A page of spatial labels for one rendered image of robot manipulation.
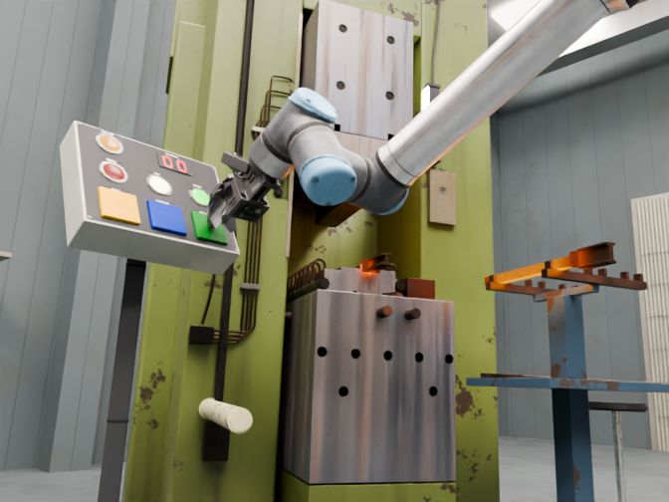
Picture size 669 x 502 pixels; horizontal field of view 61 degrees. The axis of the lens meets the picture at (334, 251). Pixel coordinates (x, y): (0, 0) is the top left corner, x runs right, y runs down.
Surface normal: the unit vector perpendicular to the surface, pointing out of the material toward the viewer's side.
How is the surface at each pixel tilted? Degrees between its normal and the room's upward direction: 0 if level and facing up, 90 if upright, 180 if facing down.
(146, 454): 90
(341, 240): 90
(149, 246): 150
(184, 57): 90
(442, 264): 90
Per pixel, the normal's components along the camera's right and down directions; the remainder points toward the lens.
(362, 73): 0.33, -0.21
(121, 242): 0.32, 0.77
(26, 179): 0.71, -0.14
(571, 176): -0.70, -0.18
